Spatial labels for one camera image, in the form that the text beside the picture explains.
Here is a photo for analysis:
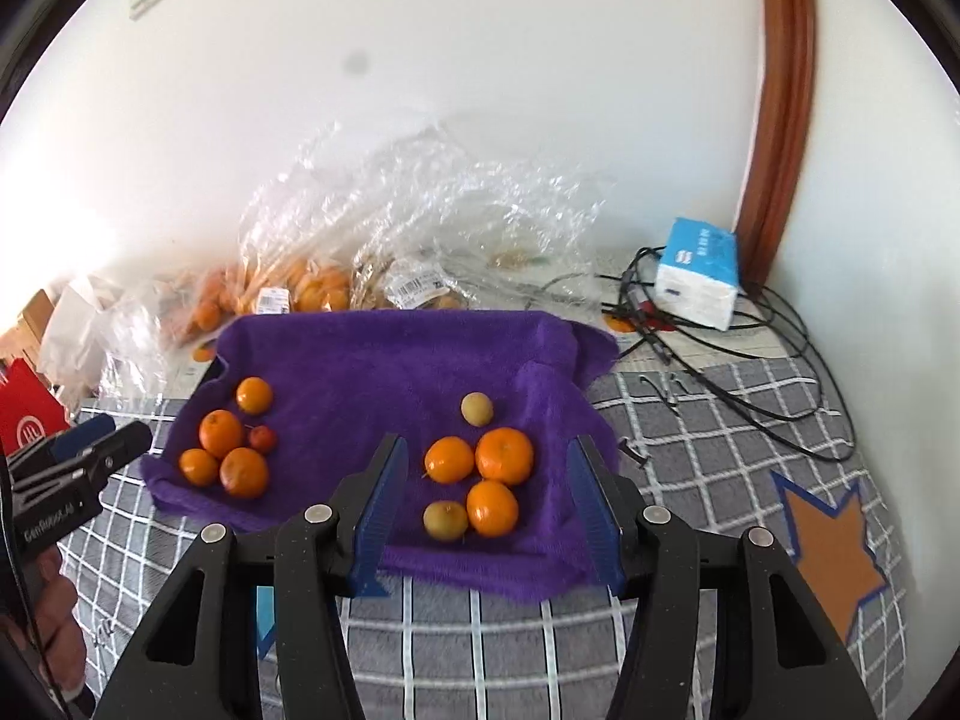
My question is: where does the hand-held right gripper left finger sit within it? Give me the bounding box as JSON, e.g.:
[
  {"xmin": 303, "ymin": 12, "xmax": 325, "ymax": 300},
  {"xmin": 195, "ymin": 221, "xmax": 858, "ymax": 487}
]
[{"xmin": 94, "ymin": 433, "xmax": 410, "ymax": 720}]

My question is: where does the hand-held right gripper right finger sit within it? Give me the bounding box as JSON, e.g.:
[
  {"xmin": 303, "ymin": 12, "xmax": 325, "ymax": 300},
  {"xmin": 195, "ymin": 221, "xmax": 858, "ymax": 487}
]
[{"xmin": 566, "ymin": 435, "xmax": 878, "ymax": 720}]

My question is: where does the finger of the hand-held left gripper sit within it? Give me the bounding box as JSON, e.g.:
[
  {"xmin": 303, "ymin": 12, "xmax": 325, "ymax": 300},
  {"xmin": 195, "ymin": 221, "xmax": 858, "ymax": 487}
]
[
  {"xmin": 75, "ymin": 421, "xmax": 153, "ymax": 482},
  {"xmin": 41, "ymin": 414, "xmax": 117, "ymax": 462}
]

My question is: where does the large mandarin orange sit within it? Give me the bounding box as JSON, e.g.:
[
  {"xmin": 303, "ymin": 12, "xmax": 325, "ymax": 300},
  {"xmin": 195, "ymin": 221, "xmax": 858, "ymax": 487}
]
[{"xmin": 475, "ymin": 427, "xmax": 535, "ymax": 486}]

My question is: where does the purple towel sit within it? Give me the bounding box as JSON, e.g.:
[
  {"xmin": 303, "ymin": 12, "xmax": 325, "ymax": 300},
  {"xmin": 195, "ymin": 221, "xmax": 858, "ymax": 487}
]
[{"xmin": 141, "ymin": 309, "xmax": 623, "ymax": 602}]

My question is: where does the person's left hand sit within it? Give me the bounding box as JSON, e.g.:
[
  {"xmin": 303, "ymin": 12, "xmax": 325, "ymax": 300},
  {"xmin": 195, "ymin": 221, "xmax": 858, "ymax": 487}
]
[{"xmin": 30, "ymin": 546, "xmax": 89, "ymax": 702}]

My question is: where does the red paper bag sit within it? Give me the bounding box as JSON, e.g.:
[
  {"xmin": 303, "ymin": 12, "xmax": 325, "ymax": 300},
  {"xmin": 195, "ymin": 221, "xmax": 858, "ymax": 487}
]
[{"xmin": 0, "ymin": 358, "xmax": 72, "ymax": 458}]

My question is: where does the small clear plastic bag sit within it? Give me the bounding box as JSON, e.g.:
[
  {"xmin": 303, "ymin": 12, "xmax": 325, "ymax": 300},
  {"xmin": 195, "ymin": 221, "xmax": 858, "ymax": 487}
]
[{"xmin": 94, "ymin": 292, "xmax": 196, "ymax": 406}]

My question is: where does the white plastic bag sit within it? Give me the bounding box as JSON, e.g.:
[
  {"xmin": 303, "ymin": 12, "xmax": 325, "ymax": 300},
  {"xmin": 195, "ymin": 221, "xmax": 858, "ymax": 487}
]
[{"xmin": 37, "ymin": 274, "xmax": 125, "ymax": 395}]

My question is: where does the grey checked tablecloth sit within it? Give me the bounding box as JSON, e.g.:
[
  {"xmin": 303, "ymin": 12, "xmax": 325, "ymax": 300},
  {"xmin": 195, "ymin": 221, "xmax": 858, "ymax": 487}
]
[{"xmin": 56, "ymin": 356, "xmax": 912, "ymax": 720}]

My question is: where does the brown paper bag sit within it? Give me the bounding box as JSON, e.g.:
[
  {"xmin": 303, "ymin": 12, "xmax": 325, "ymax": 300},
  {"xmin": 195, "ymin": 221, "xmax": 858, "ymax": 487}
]
[{"xmin": 0, "ymin": 286, "xmax": 57, "ymax": 368}]

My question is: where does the clear plastic bag of oranges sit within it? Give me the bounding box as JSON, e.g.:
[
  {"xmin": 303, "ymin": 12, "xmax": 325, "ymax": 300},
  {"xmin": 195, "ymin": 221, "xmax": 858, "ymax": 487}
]
[{"xmin": 169, "ymin": 251, "xmax": 357, "ymax": 350}]

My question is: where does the blue white tissue pack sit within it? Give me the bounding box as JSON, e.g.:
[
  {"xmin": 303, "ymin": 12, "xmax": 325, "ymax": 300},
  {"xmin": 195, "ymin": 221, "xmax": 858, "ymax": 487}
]
[{"xmin": 654, "ymin": 217, "xmax": 740, "ymax": 332}]

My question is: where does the crumpled clear plastic bag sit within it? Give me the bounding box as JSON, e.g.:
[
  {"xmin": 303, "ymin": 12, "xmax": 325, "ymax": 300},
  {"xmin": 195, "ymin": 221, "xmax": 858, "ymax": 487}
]
[{"xmin": 240, "ymin": 116, "xmax": 616, "ymax": 312}]

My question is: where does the tangle of black cables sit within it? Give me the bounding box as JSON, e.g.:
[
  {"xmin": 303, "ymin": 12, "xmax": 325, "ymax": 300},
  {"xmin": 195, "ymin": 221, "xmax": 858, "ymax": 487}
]
[{"xmin": 540, "ymin": 246, "xmax": 857, "ymax": 464}]

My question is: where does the brown wooden door frame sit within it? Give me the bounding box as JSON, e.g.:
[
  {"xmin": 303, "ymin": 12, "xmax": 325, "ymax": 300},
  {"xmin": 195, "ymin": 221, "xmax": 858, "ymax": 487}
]
[{"xmin": 731, "ymin": 0, "xmax": 817, "ymax": 293}]

